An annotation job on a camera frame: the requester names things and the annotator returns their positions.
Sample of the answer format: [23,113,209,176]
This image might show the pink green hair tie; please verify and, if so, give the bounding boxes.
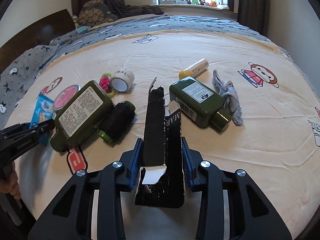
[99,72,117,98]

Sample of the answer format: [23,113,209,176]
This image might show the black roller green ends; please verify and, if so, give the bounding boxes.
[98,101,136,144]

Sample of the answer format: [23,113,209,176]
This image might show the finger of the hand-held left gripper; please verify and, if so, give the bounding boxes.
[7,122,34,134]
[29,119,56,136]

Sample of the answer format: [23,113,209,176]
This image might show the green bottle large white label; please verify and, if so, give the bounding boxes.
[50,80,115,153]

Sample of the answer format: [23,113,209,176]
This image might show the grey blue cloth rope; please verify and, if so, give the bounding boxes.
[212,69,243,126]

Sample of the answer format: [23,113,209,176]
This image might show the black cardboard box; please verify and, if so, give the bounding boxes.
[135,77,186,209]

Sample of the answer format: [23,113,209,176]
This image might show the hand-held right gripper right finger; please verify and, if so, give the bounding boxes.
[181,137,293,240]

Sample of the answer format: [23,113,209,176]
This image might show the dark brown cloth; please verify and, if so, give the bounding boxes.
[115,4,164,18]

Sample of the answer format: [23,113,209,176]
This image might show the dark wooden headboard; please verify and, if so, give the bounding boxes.
[0,9,75,74]

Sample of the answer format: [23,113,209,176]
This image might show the person's left hand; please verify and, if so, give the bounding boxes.
[0,161,21,200]

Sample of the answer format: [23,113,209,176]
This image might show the pink round tin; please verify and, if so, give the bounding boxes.
[52,85,81,112]

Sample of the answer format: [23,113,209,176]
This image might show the cream printed blanket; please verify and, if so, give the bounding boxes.
[5,29,320,240]

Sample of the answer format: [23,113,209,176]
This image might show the blue packet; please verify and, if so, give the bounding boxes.
[29,91,55,145]

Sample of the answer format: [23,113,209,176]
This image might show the yellow tube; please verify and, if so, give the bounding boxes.
[179,58,209,79]

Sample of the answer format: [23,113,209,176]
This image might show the green bottle small white label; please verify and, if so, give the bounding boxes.
[169,77,232,131]

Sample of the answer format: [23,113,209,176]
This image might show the white tape roll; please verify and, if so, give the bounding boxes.
[111,67,135,92]

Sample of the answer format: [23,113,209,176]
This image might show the brown patterned cushion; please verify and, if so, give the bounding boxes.
[79,0,118,28]

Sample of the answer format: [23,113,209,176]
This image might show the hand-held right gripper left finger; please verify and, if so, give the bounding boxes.
[27,137,144,240]

